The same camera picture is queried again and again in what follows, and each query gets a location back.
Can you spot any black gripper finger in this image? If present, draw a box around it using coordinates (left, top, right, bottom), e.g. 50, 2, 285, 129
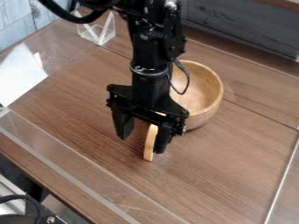
112, 108, 135, 140
154, 122, 172, 154

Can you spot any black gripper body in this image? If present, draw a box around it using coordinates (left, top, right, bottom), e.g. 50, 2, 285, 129
107, 73, 190, 136

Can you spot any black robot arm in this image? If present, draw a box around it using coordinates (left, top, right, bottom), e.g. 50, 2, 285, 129
79, 0, 190, 154

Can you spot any brown wooden bowl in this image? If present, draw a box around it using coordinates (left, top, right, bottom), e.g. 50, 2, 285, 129
171, 59, 224, 130

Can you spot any clear acrylic stand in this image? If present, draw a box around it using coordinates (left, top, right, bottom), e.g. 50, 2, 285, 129
78, 12, 118, 46

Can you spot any black metal bracket with screw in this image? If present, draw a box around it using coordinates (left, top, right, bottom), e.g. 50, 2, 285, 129
24, 200, 68, 224

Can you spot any black cable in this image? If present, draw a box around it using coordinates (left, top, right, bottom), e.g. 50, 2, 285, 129
0, 193, 42, 224

